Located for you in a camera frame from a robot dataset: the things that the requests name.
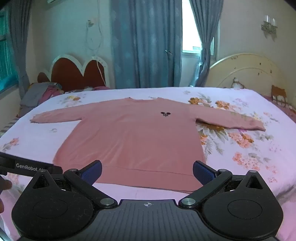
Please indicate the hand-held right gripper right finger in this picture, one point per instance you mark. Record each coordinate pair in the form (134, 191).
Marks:
(203, 173)

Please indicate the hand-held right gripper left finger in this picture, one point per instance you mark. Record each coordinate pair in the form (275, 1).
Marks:
(92, 173)

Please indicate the pink long-sleeved sweater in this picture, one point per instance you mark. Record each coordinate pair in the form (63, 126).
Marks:
(129, 139)

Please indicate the pile of clothes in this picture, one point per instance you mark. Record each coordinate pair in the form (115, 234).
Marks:
(39, 95)

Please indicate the person's left hand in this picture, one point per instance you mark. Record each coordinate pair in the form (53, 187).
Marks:
(4, 185)

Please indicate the floral bed sheet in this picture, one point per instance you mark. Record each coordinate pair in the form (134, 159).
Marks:
(249, 150)

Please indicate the magenta pillow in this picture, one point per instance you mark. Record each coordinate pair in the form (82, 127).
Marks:
(101, 88)

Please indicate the white brown decoration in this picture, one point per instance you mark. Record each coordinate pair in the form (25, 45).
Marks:
(237, 83)

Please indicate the red heart-shaped headboard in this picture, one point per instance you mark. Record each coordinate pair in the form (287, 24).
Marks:
(69, 74)

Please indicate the green-tinted window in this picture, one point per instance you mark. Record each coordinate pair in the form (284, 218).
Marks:
(5, 58)

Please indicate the brown fence-shaped decoration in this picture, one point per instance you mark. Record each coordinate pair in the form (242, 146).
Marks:
(278, 92)

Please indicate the cream round headboard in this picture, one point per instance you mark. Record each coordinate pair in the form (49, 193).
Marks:
(249, 71)

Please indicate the grey curtain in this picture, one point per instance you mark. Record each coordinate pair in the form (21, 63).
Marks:
(19, 41)

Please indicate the wide blue curtain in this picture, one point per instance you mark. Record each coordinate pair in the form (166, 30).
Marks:
(148, 44)

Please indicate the bright window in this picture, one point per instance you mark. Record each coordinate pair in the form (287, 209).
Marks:
(188, 32)

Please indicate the tied blue curtain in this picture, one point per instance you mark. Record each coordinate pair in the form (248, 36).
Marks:
(205, 27)

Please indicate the white air conditioner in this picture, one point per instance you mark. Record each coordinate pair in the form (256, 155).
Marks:
(54, 1)

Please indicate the wall lamp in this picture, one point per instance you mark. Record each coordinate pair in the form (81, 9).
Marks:
(269, 25)

